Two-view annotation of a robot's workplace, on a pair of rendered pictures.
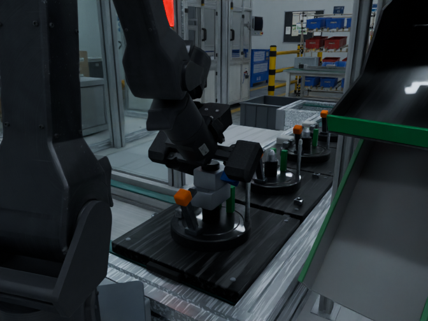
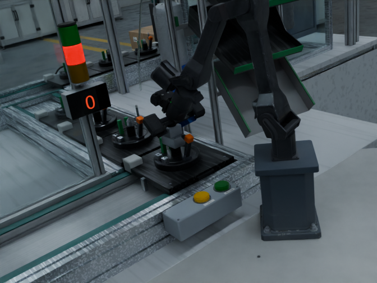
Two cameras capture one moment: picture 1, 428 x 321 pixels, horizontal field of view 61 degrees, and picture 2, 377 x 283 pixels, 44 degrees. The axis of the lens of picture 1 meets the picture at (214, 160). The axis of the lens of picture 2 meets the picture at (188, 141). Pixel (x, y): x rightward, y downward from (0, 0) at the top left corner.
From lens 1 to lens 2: 118 cm
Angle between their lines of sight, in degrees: 62
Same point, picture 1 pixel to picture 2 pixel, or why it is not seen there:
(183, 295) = (225, 170)
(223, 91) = not seen: outside the picture
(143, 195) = (95, 191)
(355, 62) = not seen: hidden behind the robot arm
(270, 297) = (237, 152)
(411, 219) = (247, 96)
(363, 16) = not seen: hidden behind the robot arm
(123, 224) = (118, 206)
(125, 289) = (258, 146)
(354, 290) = (256, 126)
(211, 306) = (235, 164)
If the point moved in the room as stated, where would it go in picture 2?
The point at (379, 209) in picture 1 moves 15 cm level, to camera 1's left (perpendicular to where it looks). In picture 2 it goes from (238, 99) to (225, 117)
